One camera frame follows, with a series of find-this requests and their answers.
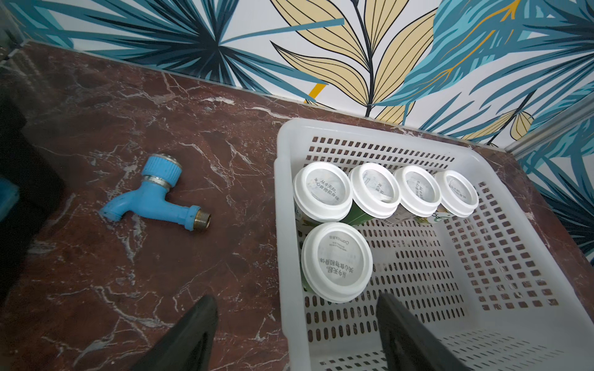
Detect yogurt cup white lid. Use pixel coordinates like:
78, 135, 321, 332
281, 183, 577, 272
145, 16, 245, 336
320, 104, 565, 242
292, 162, 354, 227

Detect small blue toy drill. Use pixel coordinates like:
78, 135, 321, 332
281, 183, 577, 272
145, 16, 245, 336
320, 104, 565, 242
100, 154, 211, 231

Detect yogurt cup green label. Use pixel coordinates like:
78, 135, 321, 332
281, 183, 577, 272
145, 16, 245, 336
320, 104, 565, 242
341, 162, 402, 226

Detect white perforated plastic basket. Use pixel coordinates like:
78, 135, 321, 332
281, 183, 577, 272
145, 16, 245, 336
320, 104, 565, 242
275, 119, 593, 370

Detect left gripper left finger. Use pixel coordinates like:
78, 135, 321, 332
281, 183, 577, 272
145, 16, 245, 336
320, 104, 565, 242
131, 295, 218, 370

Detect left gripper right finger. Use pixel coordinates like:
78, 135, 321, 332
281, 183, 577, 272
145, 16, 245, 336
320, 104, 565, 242
377, 293, 468, 370

